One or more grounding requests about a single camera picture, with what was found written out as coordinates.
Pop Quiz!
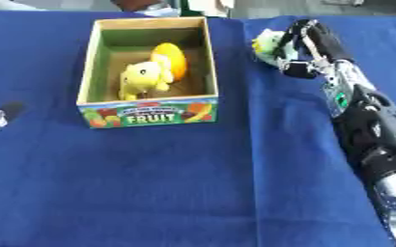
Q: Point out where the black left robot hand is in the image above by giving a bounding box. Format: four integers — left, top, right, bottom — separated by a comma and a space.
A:
0, 84, 28, 120

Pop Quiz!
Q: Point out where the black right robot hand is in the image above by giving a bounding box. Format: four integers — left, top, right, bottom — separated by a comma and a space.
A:
272, 18, 355, 79

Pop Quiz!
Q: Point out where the pale green soft toy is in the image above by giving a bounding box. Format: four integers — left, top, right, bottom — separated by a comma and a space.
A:
250, 28, 297, 67

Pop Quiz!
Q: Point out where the tan cardboard box green inside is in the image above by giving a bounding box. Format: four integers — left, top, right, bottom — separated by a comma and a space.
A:
74, 16, 220, 129

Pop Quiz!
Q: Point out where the yellow soft toy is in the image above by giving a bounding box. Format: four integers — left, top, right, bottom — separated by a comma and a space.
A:
117, 61, 175, 101

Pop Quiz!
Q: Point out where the orange toy fruit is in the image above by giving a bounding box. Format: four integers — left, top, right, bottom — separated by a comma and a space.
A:
149, 41, 190, 82

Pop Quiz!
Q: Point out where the person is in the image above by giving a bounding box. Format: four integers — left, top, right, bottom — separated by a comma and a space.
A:
108, 0, 182, 17

